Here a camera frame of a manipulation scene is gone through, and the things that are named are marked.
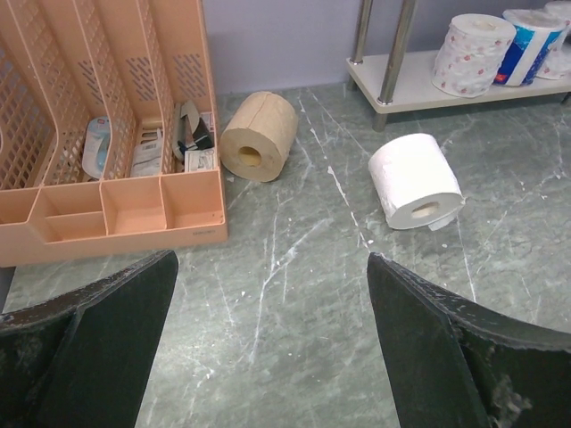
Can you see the peach plastic file organizer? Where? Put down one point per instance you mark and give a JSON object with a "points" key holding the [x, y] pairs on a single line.
{"points": [[64, 63]]}

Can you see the papers in organizer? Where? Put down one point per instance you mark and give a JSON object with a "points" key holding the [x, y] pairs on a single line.
{"points": [[146, 158]]}

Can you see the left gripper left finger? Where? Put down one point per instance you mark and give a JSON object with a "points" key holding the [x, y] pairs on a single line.
{"points": [[83, 358]]}

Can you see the white two-tier shelf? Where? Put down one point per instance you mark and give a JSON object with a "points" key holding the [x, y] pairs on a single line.
{"points": [[401, 81]]}

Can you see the blue paper roll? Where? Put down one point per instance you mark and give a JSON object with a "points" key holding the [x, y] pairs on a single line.
{"points": [[537, 32]]}

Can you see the brown roll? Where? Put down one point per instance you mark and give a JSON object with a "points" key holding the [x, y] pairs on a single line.
{"points": [[256, 142]]}

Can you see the white roll front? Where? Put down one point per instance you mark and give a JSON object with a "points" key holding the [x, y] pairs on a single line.
{"points": [[415, 183]]}

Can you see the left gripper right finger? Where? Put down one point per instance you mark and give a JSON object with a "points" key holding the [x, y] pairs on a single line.
{"points": [[454, 363]]}

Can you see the white patterned paper roll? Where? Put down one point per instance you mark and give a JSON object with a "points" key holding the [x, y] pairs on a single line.
{"points": [[557, 63]]}

